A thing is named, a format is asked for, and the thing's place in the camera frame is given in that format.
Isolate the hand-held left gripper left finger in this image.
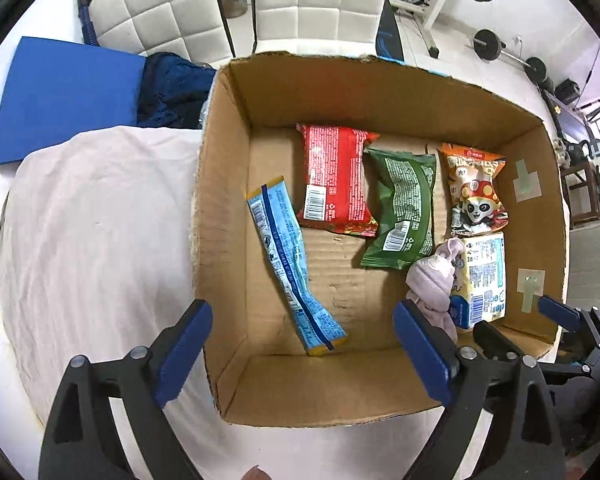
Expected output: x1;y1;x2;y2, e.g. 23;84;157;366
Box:
39;299;214;480

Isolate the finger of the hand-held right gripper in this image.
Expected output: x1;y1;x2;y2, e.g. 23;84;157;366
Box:
537;295;600;337
472;320;522;362

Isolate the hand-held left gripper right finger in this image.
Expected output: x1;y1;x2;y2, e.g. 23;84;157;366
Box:
392;300;566;480

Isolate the yellow blue carton packet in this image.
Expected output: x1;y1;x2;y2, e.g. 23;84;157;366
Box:
447;231;508;331

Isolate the pale purple cloth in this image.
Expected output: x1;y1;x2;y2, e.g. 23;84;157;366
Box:
405;237;466;341

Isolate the cardboard box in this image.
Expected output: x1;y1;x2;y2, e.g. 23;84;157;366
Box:
190;50;570;428

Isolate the long blue snack packet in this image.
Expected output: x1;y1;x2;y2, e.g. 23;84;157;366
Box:
245;176;348;357

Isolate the green snack packet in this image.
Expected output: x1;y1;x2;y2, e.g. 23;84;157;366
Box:
360;147;438;271

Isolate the orange panda snack packet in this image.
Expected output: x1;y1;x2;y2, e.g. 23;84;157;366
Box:
440;142;510;238

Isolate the red snack packet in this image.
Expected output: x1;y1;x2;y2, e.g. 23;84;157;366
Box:
296;123;381;237

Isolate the brown wooden chair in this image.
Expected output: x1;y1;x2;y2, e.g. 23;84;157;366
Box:
560;155;600;226

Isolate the grey tablecloth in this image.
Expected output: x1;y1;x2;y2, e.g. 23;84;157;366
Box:
0;127;446;480

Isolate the pair of light shoes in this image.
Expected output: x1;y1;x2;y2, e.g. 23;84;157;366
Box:
552;137;573;166

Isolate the black speaker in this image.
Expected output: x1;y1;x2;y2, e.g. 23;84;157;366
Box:
555;79;583;106

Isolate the dark blue cloth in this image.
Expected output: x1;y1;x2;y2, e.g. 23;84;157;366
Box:
137;52;218;131

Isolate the short barbell with black plates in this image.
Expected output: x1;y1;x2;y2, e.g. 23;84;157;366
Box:
472;30;548;83

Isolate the blue foam mat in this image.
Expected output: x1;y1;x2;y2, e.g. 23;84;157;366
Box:
0;36;148;168

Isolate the black blue bench pad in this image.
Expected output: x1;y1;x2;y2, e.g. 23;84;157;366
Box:
375;0;406;63

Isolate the white barbell rack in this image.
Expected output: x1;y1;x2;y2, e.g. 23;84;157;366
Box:
387;0;473;58

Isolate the white quilted chair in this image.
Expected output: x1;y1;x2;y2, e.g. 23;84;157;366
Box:
87;0;236;68
250;0;396;58

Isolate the blue black bar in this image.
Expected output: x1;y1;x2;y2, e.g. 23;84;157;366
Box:
76;0;101;46

